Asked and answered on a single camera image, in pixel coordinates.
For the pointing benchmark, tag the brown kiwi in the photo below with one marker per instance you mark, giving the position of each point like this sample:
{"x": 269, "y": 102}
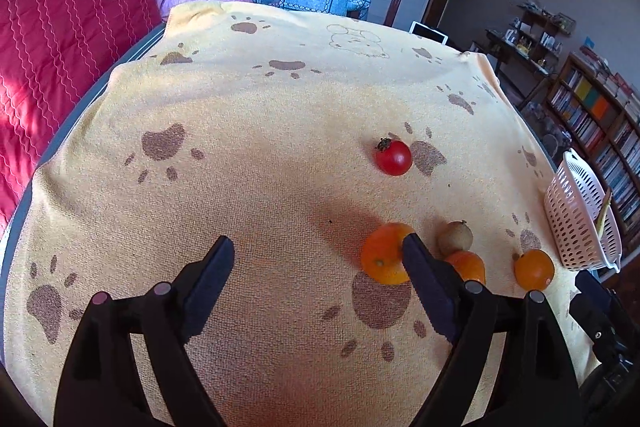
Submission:
{"x": 456, "y": 237}

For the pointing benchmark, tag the small wooden desk shelf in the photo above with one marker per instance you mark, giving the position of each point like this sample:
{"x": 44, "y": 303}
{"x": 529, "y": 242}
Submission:
{"x": 535, "y": 22}

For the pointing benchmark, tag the white tablet on stand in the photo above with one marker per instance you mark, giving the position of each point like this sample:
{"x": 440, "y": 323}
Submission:
{"x": 430, "y": 34}

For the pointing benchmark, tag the wooden bookshelf with books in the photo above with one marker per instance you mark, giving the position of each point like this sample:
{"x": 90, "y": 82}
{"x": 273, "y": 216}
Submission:
{"x": 600, "y": 117}

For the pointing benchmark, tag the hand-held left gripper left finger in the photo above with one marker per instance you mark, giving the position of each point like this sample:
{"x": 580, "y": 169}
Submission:
{"x": 210, "y": 287}

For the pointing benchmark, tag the dark wooden desk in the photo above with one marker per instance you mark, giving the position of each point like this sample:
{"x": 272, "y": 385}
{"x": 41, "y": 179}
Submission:
{"x": 500, "y": 44}

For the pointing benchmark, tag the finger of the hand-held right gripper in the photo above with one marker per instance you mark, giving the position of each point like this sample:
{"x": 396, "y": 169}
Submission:
{"x": 600, "y": 307}

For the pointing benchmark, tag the red quilted bedspread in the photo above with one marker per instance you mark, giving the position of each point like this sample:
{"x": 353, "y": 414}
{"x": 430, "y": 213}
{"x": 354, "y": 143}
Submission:
{"x": 75, "y": 7}

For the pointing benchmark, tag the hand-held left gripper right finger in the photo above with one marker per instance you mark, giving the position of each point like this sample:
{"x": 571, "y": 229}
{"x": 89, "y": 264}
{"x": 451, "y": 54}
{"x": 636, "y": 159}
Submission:
{"x": 430, "y": 292}

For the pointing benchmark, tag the red tomato with stem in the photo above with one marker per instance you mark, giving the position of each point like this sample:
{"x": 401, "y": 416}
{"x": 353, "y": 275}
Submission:
{"x": 395, "y": 159}

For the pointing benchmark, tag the orange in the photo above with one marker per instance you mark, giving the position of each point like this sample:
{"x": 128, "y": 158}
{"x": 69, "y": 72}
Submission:
{"x": 534, "y": 269}
{"x": 470, "y": 266}
{"x": 380, "y": 252}

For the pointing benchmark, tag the white plastic basket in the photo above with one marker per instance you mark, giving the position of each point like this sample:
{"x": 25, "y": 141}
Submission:
{"x": 570, "y": 212}

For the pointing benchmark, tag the yellow paw-print towel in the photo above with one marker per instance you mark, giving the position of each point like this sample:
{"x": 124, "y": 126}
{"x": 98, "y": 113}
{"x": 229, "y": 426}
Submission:
{"x": 250, "y": 157}

